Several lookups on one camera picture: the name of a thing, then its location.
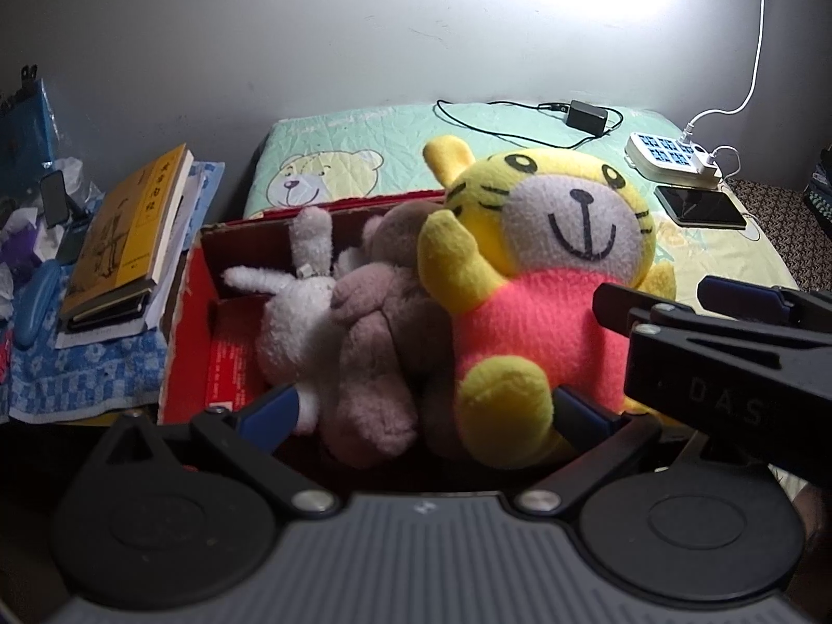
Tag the black book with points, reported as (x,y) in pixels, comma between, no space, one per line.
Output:
(110,312)

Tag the small black phone holder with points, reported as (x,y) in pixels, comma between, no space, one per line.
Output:
(55,198)

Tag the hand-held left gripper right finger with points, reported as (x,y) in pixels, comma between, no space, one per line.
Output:
(582,413)

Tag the black power adapter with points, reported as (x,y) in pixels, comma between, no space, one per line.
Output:
(586,117)

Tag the blue oval case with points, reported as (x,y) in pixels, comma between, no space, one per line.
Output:
(36,305)

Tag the yellow tiger plush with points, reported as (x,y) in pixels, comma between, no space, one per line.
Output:
(533,312)

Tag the blue checked towel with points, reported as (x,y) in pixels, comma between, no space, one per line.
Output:
(97,370)

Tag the blue plastic bag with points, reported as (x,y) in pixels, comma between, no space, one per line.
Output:
(29,117)

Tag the white power strip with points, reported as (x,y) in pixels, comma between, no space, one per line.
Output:
(656,156)

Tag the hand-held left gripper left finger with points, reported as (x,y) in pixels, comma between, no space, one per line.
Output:
(270,408)

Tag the crumpled white plastic bag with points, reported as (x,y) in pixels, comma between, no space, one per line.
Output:
(71,175)

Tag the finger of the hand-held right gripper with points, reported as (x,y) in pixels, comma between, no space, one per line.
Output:
(734,292)
(617,302)

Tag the black smartphone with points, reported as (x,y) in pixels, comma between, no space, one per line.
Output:
(701,207)

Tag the white bunny plush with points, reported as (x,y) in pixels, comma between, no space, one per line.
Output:
(292,325)

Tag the white charger plug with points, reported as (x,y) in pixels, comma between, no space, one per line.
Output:
(708,166)

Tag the red cardboard box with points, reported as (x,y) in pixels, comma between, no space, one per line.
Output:
(227,364)

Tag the dark checked bag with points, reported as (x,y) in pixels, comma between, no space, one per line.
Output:
(820,188)

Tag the pink bear plush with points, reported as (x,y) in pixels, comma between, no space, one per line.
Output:
(377,351)

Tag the yellow book stack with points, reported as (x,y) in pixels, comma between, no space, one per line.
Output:
(175,234)

